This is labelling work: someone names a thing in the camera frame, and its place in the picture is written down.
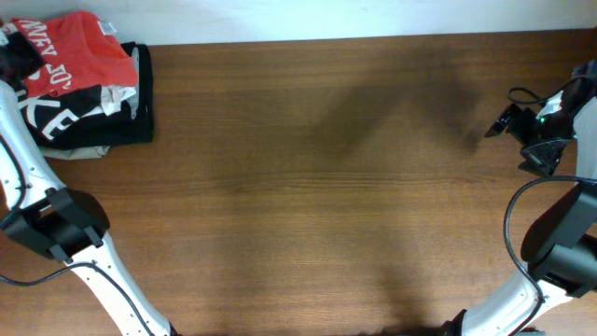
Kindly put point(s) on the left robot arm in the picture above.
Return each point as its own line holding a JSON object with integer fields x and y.
{"x": 59, "y": 223}

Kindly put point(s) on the black Nike t-shirt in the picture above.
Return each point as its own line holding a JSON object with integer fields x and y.
{"x": 52, "y": 115}

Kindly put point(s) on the white folded garment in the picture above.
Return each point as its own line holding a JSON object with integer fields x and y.
{"x": 112, "y": 98}

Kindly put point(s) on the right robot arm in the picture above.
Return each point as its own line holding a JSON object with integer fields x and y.
{"x": 557, "y": 261}

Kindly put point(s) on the red printed t-shirt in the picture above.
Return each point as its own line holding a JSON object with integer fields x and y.
{"x": 79, "y": 51}

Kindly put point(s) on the grey folded garment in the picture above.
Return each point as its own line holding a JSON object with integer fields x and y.
{"x": 82, "y": 153}

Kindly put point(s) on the black folded garment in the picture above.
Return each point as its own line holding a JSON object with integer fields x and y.
{"x": 133, "y": 124}

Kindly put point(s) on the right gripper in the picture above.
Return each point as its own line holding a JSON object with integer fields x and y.
{"x": 546, "y": 161}

